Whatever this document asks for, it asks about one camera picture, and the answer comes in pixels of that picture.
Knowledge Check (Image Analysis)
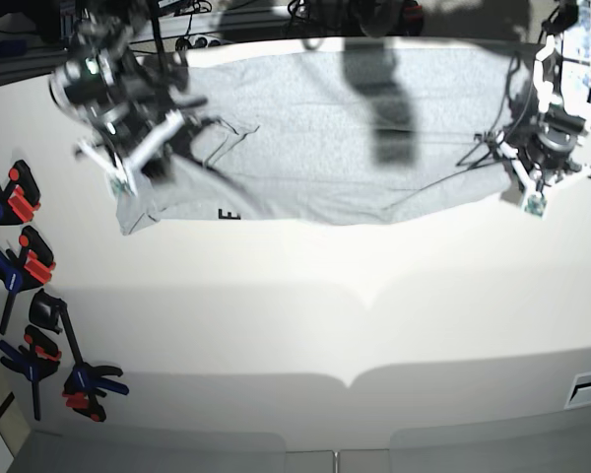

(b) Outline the black red clamp at back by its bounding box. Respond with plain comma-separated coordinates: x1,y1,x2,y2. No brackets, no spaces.
399,0,425,36

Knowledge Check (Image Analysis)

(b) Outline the black power strip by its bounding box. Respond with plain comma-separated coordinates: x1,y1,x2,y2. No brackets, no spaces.
174,35,223,51

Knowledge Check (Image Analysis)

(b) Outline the long black bar clamp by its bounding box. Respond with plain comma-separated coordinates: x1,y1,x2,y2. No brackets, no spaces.
29,289,130,423

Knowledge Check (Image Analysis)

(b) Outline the aluminium frame rail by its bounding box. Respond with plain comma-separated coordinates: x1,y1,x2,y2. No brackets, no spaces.
0,5,289,86

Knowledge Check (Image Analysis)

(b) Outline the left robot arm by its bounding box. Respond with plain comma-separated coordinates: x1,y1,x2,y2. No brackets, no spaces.
526,1,591,179

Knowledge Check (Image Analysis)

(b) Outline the blue storage bin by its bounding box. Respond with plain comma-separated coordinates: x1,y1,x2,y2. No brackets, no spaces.
0,39,29,59

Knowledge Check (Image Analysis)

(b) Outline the blue orange bar clamp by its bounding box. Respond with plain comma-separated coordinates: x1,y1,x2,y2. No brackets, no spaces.
0,226,56,335
0,160,40,227

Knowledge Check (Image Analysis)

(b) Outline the top blue orange bar clamp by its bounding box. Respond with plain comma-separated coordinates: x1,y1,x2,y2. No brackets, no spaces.
0,160,40,227

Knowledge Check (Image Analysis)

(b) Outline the grey T-shirt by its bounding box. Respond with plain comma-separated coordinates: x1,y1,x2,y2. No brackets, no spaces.
116,47,530,235

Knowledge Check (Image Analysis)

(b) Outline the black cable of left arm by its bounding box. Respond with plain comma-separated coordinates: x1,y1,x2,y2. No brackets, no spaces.
455,51,543,194

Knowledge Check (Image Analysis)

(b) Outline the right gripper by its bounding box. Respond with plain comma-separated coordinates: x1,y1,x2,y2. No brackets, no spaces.
86,93,212,185

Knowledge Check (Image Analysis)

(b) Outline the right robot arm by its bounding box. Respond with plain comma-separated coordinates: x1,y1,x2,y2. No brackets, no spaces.
49,1,207,194

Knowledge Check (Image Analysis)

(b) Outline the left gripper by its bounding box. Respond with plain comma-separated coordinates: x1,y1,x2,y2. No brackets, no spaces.
521,127,581,172

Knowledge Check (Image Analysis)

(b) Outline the lower left blue bar clamp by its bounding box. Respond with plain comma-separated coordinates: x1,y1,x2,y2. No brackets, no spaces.
0,324,62,422

